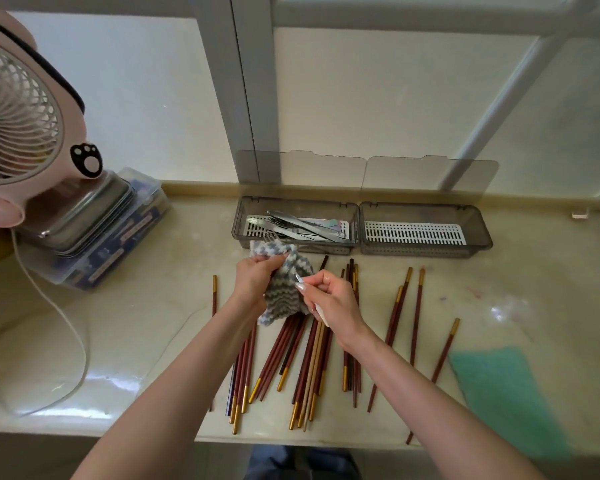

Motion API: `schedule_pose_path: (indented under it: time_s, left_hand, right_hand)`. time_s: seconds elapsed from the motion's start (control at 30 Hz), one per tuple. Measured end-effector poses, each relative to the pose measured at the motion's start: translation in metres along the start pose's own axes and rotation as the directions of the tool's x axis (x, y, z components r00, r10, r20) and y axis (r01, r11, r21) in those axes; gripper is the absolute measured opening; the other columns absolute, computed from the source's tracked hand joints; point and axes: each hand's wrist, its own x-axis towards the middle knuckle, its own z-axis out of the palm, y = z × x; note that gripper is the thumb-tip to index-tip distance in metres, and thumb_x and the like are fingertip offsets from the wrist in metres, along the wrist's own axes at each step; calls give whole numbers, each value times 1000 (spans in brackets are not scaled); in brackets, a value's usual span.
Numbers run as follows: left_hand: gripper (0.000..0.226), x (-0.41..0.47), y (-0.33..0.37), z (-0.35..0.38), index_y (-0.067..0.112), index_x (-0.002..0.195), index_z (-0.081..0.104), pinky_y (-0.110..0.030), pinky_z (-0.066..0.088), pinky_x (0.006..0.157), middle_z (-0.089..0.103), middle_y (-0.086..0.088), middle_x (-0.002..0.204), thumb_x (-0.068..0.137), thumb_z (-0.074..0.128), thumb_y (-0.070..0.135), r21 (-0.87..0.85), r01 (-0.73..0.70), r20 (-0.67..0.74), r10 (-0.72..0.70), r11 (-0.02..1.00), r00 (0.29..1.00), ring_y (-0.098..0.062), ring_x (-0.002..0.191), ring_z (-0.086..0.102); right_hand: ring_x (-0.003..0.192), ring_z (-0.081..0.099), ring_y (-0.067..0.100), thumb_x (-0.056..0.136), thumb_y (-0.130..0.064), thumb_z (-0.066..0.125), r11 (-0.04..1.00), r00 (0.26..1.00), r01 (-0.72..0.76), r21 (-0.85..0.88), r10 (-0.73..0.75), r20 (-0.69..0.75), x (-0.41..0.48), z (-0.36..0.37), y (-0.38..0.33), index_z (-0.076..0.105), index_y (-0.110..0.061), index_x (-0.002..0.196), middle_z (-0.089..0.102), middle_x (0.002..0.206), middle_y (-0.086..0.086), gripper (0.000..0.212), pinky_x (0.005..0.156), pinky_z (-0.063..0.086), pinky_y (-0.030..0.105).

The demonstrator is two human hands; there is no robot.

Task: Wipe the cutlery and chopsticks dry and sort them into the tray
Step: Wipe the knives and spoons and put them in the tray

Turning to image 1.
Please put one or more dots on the grey window frame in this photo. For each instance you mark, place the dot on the grey window frame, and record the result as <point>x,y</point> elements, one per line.
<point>252,84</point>

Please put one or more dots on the steel rectangular tray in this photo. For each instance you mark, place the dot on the steel rectangular tray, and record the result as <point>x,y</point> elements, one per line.
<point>85,214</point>

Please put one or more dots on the pale single chopstick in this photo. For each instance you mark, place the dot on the pale single chopstick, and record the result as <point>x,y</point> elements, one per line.
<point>321,314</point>

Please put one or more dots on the person's right thumb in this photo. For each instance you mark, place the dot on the person's right thumb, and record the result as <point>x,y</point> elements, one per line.
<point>325,278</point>

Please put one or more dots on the clear plastic storage box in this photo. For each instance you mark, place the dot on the clear plastic storage box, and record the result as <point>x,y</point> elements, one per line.
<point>130,229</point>

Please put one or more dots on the pile of red-brown gold-tipped chopsticks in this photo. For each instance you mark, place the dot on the pile of red-brown gold-tipped chopsticks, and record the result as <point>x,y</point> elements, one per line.
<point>305,364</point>

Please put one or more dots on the person's left forearm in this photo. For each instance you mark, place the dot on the person's left forearm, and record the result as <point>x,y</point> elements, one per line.
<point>180,389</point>

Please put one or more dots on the pink desk fan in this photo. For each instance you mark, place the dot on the pink desk fan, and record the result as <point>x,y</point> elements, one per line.
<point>25,119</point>

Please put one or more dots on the person's left fingers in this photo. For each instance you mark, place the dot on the person's left fingers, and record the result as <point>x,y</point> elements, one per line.
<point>270,262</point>

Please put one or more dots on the heap of steel cutlery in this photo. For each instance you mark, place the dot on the heap of steel cutlery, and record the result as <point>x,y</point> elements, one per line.
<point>300,227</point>

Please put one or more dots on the teal cleaning cloth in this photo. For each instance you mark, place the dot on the teal cleaning cloth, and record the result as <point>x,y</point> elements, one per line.
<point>510,399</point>

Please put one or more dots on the person's right hand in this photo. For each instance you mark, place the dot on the person's right hand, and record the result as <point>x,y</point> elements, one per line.
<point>337,307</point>

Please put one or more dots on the person's right forearm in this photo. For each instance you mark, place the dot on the person's right forearm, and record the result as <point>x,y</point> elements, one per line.
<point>430,414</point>

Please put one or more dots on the person's blue jeans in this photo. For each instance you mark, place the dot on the person's blue jeans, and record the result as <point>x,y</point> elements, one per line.
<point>302,464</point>

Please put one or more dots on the person's left hand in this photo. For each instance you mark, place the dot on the person's left hand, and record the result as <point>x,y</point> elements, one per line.
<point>252,284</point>

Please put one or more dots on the grey white striped cloth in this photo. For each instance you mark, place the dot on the grey white striped cloth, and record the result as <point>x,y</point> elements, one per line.
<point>286,289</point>

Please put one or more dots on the grey transparent cutlery box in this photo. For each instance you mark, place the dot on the grey transparent cutlery box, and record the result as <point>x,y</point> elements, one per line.
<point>425,214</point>
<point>300,204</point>

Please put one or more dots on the white slotted drain insert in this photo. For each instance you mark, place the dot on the white slotted drain insert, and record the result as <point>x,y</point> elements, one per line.
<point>252,227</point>
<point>415,233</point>

